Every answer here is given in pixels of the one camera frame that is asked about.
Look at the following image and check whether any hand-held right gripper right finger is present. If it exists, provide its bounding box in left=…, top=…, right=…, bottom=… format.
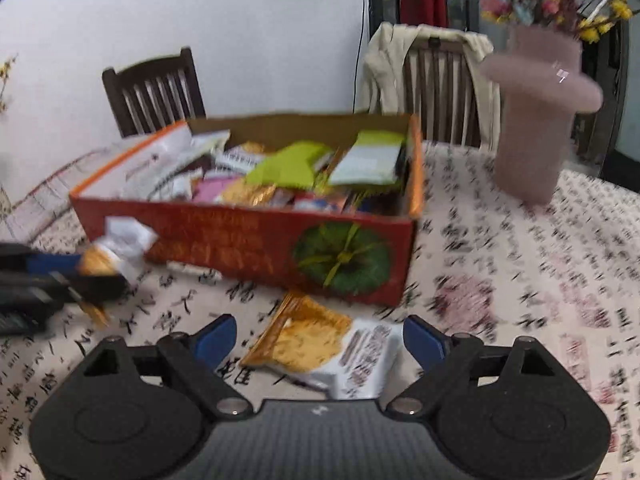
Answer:
left=389, top=315, right=566, bottom=420

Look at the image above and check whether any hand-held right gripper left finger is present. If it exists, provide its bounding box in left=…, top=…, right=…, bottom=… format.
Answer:
left=75, top=314, right=253, bottom=420

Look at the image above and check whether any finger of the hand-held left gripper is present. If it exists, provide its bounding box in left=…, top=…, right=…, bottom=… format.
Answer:
left=0, top=243, right=83, bottom=275
left=47, top=274, right=128, bottom=305

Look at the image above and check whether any red cardboard box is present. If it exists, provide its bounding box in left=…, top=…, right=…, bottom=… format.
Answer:
left=69, top=112, right=427, bottom=309

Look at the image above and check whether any pink snack packet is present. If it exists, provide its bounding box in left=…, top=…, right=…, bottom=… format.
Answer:
left=192, top=172, right=241, bottom=204

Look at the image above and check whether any white grey snack packet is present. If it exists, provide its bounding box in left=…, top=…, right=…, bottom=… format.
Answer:
left=150, top=130, right=232, bottom=196

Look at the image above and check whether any pale green snack packet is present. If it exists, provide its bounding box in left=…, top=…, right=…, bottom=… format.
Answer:
left=326, top=129, right=407, bottom=187

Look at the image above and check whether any printed calligraphy tablecloth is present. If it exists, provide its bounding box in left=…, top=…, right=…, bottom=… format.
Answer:
left=0, top=140, right=640, bottom=480

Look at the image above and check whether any dark wooden chair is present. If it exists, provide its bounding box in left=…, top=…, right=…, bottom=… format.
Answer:
left=101, top=47, right=207, bottom=139

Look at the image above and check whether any pink flanged vase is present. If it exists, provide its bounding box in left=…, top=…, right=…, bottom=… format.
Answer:
left=479, top=26, right=604, bottom=207

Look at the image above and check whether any slatted wooden chair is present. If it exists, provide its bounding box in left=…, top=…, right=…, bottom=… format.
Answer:
left=400, top=35, right=483, bottom=148

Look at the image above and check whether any chair with beige jacket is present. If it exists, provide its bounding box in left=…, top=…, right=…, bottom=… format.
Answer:
left=360, top=22, right=502, bottom=155

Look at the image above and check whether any black cable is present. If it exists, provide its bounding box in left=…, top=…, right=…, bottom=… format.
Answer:
left=351, top=0, right=371, bottom=113

